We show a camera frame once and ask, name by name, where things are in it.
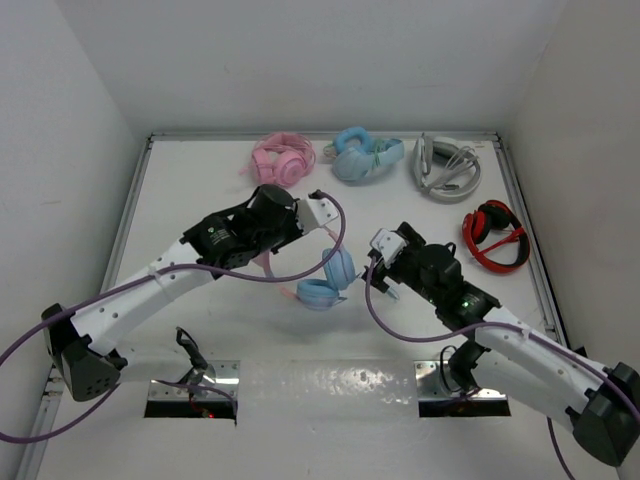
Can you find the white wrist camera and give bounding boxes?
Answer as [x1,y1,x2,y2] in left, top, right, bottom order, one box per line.
[295,191,339,235]
[369,228,407,268]

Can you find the pink gaming headphones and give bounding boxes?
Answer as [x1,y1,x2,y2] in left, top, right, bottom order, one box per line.
[238,131,316,188]

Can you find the blue pink cat-ear headphones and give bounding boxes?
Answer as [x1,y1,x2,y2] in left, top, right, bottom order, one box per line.
[279,248,356,311]

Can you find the light blue headphones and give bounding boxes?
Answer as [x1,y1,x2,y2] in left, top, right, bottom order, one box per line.
[323,126,405,184]

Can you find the aluminium table edge rail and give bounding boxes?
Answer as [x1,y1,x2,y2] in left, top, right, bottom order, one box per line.
[19,130,574,480]

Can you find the grey white headphones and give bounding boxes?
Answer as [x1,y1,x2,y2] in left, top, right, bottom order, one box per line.
[411,133,483,203]

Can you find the red black headphones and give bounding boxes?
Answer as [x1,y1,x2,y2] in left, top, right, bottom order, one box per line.
[461,200,531,275]

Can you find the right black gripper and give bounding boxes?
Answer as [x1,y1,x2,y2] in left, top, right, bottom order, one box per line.
[362,222,441,307]

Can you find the metal base plate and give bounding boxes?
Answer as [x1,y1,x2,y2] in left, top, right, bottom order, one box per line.
[414,359,508,402]
[148,360,240,402]

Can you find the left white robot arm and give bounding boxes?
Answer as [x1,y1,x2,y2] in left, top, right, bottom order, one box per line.
[42,185,336,402]

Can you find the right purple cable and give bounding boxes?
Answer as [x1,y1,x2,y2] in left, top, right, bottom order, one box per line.
[364,249,640,480]

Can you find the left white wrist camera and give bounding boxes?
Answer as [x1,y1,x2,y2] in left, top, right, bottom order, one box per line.
[295,191,339,235]

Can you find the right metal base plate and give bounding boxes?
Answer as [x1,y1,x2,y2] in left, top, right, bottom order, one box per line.
[414,359,508,402]

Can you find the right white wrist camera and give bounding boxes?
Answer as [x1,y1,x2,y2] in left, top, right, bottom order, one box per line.
[369,228,407,268]

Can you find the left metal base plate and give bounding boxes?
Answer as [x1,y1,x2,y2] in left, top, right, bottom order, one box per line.
[148,360,240,402]

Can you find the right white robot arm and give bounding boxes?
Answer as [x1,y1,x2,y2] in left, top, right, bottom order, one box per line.
[365,223,639,467]

